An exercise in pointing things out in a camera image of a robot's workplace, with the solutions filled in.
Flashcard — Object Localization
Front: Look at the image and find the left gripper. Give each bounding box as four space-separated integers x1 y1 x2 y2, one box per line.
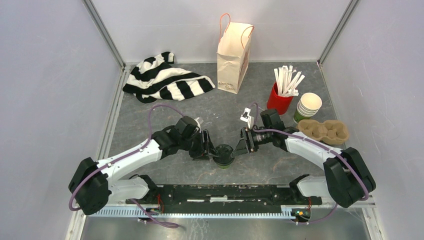
179 129 220 161

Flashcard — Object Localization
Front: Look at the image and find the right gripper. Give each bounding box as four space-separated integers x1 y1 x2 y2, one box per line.
230 127 272 158

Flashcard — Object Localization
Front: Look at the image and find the black cup lid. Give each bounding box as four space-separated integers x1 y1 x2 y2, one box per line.
213 144 235 165

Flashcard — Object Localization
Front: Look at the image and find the green paper coffee cup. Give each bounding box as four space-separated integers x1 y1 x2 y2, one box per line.
217 163 231 169

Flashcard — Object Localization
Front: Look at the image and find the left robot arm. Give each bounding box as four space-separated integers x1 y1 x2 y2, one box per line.
68 116 218 216

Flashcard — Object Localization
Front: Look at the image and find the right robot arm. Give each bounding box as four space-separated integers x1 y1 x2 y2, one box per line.
231 107 377 208

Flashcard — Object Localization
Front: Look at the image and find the paper takeout bag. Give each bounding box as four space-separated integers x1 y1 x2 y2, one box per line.
216 13 255 94

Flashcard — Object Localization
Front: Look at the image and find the red straw holder cup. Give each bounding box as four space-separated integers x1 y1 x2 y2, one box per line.
266 83 294 115

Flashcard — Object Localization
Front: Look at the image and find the white wrapped straws bundle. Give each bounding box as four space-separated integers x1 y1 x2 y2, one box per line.
273 65 305 98

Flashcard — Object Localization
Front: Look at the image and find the stack of paper cups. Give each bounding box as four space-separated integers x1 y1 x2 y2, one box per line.
293 92 323 124

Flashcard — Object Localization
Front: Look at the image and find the black white striped cloth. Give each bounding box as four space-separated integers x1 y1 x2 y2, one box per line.
122 51 216 104

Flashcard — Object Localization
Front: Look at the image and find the brown cardboard cup carrier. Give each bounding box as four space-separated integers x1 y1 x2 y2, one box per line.
296 119 350 145

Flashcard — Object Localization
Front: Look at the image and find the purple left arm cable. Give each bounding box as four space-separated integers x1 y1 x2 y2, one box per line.
68 103 186 212

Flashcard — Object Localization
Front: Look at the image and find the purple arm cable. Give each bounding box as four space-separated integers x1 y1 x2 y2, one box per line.
68 103 186 212
248 101 369 202

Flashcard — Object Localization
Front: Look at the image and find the metal cable duct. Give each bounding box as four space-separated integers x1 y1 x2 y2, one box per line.
91 206 295 220

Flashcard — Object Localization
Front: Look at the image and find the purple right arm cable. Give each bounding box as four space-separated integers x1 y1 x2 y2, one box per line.
248 101 369 202

